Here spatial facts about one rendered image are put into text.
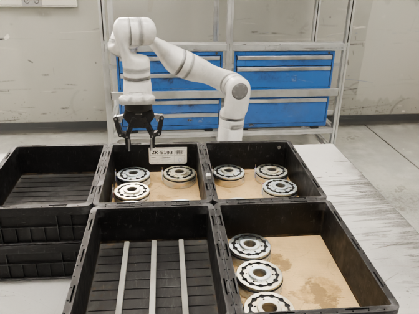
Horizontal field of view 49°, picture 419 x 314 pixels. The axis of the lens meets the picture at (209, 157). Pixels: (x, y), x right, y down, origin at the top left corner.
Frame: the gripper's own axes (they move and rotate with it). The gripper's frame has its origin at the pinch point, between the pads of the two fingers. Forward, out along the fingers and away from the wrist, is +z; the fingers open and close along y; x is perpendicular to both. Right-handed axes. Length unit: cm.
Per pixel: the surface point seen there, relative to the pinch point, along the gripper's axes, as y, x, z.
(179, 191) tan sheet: -10.9, -3.9, 17.5
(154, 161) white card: -3.7, -18.0, 13.8
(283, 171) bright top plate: -45.0, -9.4, 14.8
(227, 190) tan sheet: -25.9, -3.1, 17.6
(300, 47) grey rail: -105, -189, 11
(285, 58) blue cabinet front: -95, -189, 19
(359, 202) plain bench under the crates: -76, -15, 31
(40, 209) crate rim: 23.9, 19.6, 7.7
